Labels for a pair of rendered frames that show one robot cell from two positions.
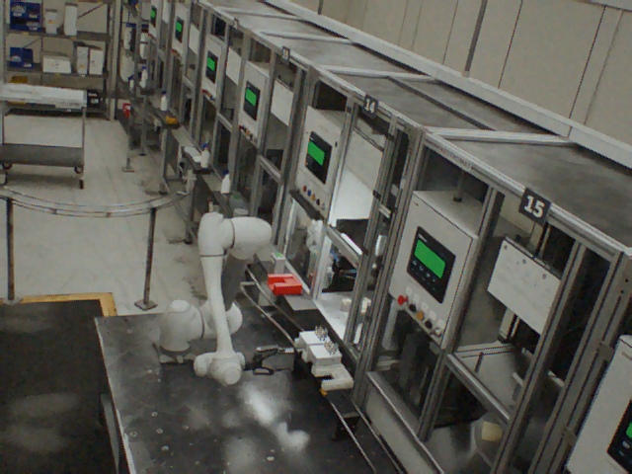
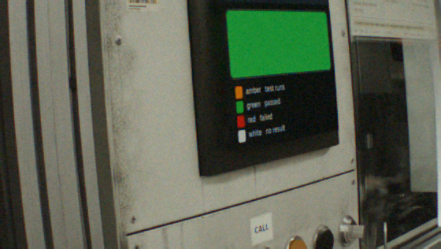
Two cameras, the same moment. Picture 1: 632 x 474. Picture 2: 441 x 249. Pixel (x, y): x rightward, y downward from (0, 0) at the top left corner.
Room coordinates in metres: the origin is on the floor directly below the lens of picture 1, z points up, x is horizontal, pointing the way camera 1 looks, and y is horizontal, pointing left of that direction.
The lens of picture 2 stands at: (3.73, 0.91, 1.64)
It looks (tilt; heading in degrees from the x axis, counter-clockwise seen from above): 4 degrees down; 245
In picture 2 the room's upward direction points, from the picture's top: 4 degrees counter-clockwise
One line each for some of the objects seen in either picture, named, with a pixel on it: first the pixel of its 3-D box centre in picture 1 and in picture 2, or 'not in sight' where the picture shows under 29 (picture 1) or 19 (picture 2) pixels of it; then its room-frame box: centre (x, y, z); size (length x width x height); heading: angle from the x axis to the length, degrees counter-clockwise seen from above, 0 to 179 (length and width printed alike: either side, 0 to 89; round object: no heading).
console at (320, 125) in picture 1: (336, 161); (168, 98); (3.35, -0.03, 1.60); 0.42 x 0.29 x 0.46; 28
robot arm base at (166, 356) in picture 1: (176, 350); not in sight; (2.72, 0.57, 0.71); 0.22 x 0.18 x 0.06; 28
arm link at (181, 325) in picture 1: (179, 323); not in sight; (2.74, 0.57, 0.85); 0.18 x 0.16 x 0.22; 122
